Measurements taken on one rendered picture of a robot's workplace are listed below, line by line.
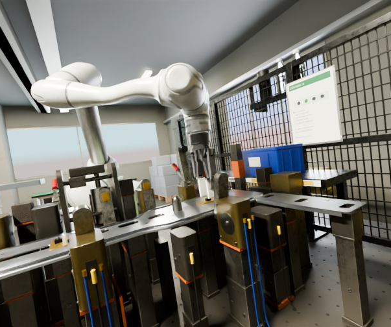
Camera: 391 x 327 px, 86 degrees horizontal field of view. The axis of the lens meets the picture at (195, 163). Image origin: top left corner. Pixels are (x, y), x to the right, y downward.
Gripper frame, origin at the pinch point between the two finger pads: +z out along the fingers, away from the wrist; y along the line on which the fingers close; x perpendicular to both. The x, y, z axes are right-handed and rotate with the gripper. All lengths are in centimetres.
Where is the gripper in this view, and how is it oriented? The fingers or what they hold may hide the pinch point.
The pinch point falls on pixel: (206, 188)
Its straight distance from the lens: 77.9
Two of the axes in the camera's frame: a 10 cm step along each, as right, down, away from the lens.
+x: 8.5, -1.4, 5.0
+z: 1.4, 9.9, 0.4
